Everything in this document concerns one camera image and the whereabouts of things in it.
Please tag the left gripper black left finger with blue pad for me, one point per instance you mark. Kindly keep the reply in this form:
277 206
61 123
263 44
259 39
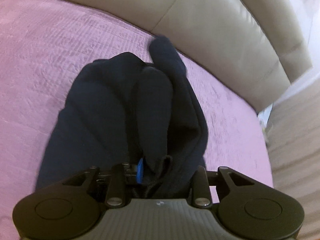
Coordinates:
74 206

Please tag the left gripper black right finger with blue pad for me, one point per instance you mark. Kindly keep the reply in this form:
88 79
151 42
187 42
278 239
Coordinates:
244 207

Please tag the pink quilted bedspread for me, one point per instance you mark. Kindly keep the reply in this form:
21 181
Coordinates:
45 44

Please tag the dark navy garment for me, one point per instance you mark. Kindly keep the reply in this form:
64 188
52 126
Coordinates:
124 110

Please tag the beige leather headboard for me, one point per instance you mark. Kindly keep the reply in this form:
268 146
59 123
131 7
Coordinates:
254 47

